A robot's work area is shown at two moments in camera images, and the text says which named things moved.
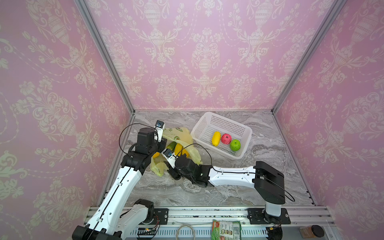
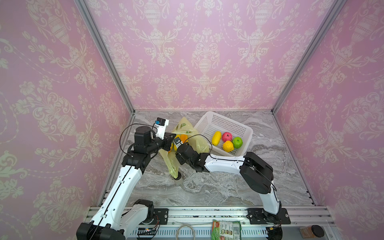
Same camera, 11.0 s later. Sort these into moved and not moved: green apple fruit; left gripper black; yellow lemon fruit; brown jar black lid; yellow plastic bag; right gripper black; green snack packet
Moved: left gripper black; right gripper black; yellow plastic bag; green apple fruit
Not moved: yellow lemon fruit; brown jar black lid; green snack packet
